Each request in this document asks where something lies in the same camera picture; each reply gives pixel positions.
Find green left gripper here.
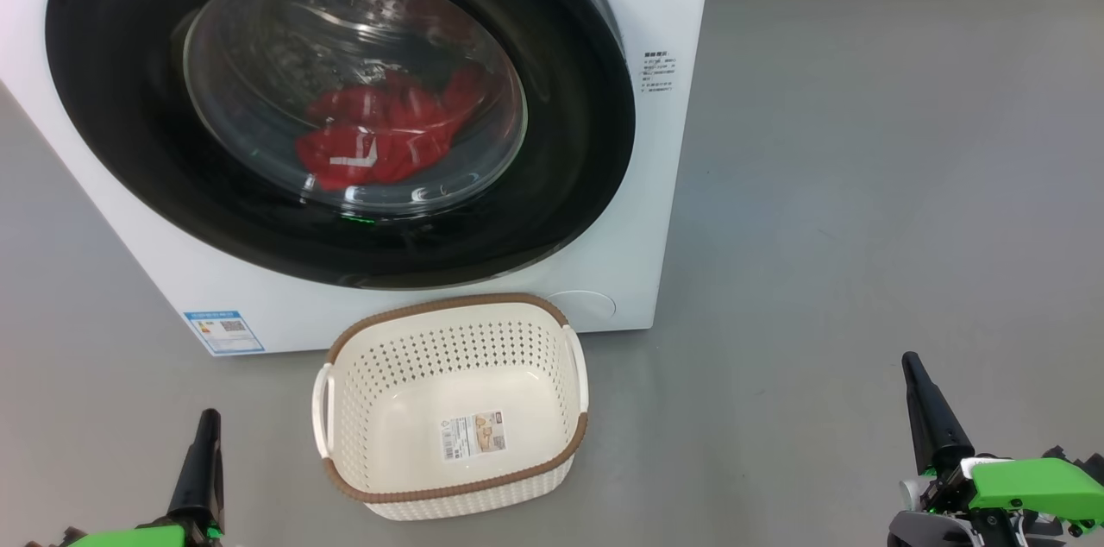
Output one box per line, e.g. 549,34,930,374
26,409,227,547

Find white front-load washing machine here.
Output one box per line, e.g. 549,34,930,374
0,0,717,356

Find cream perforated laundry basket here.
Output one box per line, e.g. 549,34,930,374
311,293,591,522

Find printed text instruction label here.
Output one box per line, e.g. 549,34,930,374
640,51,678,93

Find round white filter cover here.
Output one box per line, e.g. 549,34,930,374
548,290,618,332

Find blue energy label sticker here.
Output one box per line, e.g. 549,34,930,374
183,311,267,356

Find white printed label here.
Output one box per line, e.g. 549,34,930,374
442,411,508,462

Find black round washer door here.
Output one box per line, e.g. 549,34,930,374
45,0,637,291

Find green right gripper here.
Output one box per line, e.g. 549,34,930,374
887,351,1104,547

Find red garment with white stripes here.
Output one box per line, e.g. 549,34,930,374
295,68,488,192

